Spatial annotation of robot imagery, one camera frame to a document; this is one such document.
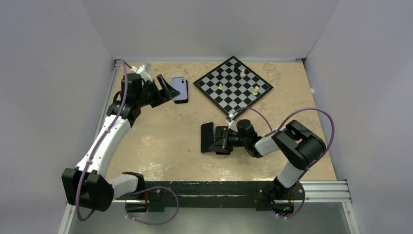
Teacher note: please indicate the black chess piece back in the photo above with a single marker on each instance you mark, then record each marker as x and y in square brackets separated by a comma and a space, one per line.
[238, 73]

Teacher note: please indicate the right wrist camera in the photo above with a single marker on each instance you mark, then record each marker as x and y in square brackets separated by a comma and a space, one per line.
[229, 119]

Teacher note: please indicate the lilac phone case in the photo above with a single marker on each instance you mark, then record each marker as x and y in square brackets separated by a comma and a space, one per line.
[179, 88]

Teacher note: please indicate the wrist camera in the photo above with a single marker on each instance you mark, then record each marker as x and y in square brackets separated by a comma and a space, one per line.
[229, 119]
[143, 70]

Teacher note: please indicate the white chess piece front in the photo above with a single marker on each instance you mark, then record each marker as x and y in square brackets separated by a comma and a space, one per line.
[256, 89]

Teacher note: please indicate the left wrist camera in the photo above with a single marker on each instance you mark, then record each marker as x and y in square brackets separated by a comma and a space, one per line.
[143, 70]

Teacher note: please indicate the black white chessboard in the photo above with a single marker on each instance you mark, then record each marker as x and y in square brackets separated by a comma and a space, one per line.
[235, 94]

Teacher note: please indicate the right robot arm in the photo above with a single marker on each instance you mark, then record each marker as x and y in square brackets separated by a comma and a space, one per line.
[299, 145]

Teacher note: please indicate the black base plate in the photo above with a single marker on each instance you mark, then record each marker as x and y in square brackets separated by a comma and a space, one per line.
[258, 195]

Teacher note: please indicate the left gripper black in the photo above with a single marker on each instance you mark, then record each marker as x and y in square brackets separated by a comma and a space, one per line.
[166, 93]

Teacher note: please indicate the black phone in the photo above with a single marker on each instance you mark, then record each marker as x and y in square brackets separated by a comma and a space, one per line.
[219, 135]

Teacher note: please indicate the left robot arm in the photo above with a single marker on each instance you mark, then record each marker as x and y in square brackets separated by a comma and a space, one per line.
[86, 185]

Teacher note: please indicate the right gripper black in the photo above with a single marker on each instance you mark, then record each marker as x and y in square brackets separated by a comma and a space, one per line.
[224, 136]

